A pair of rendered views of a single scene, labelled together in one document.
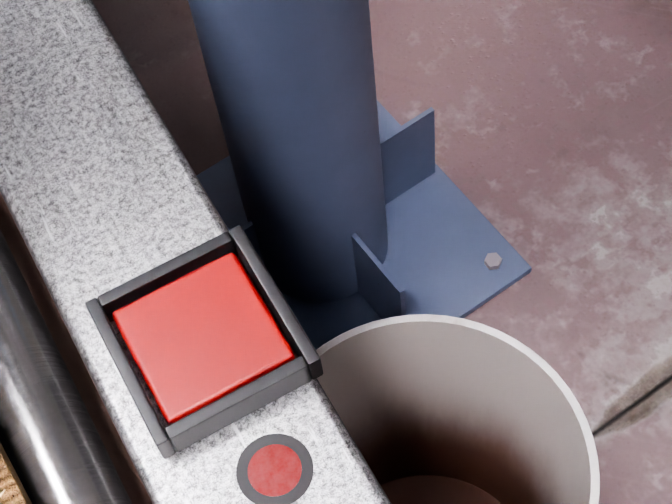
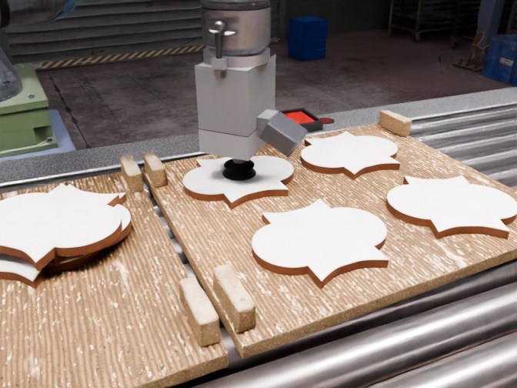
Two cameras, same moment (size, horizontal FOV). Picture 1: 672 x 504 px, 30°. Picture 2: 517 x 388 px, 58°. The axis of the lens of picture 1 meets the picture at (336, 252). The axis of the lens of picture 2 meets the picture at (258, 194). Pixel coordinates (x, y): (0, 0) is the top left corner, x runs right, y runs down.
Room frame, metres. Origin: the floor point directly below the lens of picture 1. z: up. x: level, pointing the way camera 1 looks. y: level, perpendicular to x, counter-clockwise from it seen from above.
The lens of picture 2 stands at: (0.32, 0.84, 1.22)
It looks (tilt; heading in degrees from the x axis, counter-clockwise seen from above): 29 degrees down; 269
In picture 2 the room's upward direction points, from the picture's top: straight up
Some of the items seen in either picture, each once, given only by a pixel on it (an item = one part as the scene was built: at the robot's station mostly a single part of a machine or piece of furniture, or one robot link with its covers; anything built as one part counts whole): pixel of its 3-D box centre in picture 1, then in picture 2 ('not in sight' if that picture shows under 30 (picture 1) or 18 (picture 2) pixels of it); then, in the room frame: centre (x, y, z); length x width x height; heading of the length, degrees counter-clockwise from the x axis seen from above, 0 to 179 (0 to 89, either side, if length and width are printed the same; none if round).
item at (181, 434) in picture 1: (203, 338); (293, 121); (0.24, 0.06, 0.92); 0.08 x 0.08 x 0.02; 21
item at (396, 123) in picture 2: not in sight; (395, 122); (0.09, 0.14, 0.95); 0.06 x 0.02 x 0.03; 114
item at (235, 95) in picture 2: not in sight; (254, 101); (0.31, 0.32, 1.05); 0.12 x 0.09 x 0.16; 156
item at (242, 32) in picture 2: not in sight; (235, 28); (0.33, 0.31, 1.12); 0.08 x 0.08 x 0.05
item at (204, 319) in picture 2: not in sight; (198, 309); (0.36, 0.56, 0.95); 0.06 x 0.02 x 0.03; 114
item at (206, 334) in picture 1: (203, 339); (293, 122); (0.24, 0.06, 0.92); 0.06 x 0.06 x 0.01; 21
